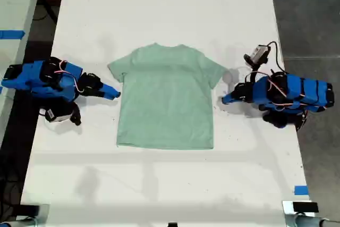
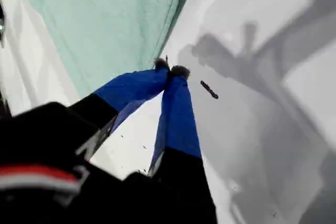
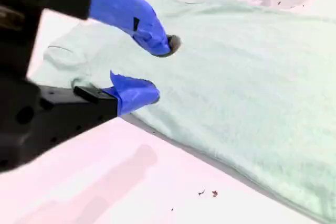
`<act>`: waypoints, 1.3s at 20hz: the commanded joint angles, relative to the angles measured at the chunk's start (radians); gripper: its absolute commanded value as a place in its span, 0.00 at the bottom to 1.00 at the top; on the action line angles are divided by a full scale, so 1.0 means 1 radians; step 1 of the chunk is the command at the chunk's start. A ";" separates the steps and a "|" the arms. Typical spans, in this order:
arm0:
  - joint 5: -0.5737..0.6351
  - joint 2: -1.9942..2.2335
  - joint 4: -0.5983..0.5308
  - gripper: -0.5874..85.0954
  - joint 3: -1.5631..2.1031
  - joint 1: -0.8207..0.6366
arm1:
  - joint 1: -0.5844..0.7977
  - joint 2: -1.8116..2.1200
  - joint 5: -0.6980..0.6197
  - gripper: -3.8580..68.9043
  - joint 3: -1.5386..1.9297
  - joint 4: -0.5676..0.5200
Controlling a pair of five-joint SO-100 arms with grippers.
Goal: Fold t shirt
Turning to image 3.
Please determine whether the pale green T-shirt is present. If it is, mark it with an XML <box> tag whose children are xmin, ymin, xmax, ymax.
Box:
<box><xmin>27</xmin><ymin>0</ymin><xmax>336</xmax><ymax>224</ymax></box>

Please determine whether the camera gripper finger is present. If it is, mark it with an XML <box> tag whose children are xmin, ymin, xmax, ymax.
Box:
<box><xmin>39</xmin><ymin>70</ymin><xmax>161</xmax><ymax>148</ymax></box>
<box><xmin>88</xmin><ymin>0</ymin><xmax>182</xmax><ymax>58</ymax></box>

